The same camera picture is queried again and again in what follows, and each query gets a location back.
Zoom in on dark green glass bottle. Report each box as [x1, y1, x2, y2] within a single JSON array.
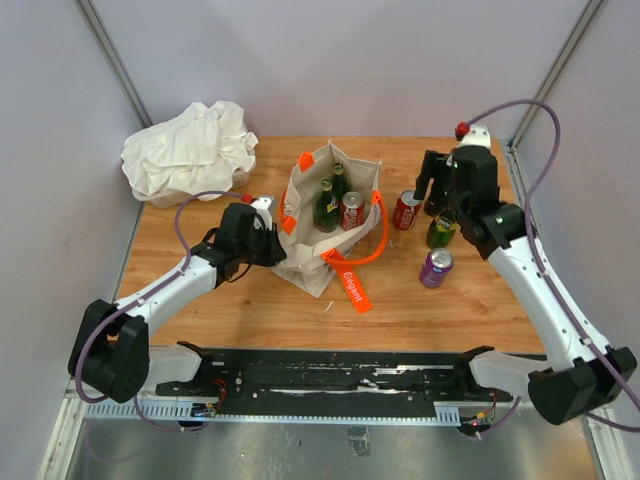
[[331, 163, 351, 203]]

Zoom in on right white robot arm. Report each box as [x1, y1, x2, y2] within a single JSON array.
[[414, 145, 638, 425]]

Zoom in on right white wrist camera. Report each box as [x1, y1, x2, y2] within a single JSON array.
[[455, 122, 491, 149]]

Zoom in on right aluminium frame post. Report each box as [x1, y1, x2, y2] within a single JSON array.
[[507, 0, 607, 149]]

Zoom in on red cola can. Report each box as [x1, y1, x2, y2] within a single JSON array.
[[341, 191, 365, 231], [393, 190, 422, 231]]

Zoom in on crumpled white cloth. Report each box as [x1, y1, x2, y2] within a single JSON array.
[[121, 101, 258, 202]]

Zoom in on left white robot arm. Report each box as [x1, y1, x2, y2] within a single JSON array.
[[68, 196, 286, 403]]

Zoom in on purple soda can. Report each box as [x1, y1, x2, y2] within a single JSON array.
[[419, 248, 454, 289]]

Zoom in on green bottle yellow label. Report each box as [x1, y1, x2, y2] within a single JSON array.
[[313, 179, 340, 233]]

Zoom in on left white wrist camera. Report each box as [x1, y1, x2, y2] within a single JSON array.
[[240, 194, 275, 231]]

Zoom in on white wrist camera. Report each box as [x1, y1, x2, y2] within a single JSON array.
[[240, 194, 275, 231], [455, 122, 491, 149]]

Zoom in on canvas bag orange handles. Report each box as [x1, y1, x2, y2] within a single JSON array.
[[273, 143, 390, 313]]

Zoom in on cola glass bottle red cap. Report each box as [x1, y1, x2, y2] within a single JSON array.
[[424, 202, 443, 217]]

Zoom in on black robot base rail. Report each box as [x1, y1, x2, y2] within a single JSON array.
[[155, 348, 512, 422]]

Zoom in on aluminium frame post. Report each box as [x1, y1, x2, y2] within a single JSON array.
[[507, 0, 607, 149], [73, 0, 152, 128]]

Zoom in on left aluminium frame post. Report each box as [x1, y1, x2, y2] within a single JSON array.
[[73, 0, 152, 128]]

